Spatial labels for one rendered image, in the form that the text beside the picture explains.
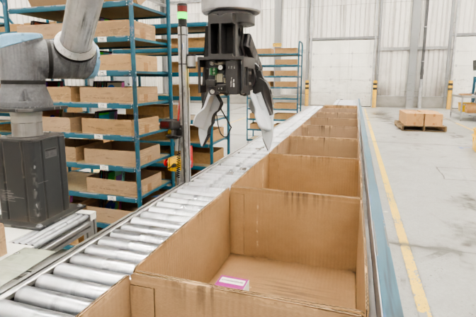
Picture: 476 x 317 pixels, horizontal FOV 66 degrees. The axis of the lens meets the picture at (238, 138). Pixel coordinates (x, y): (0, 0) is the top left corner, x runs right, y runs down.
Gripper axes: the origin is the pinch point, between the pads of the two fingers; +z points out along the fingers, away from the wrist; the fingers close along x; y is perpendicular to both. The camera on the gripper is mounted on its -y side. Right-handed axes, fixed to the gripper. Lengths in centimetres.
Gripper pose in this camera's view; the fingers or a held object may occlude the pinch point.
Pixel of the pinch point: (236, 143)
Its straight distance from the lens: 60.6
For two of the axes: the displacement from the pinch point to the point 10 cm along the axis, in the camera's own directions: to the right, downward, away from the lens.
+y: -3.1, 1.6, -9.4
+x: 9.5, 0.5, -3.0
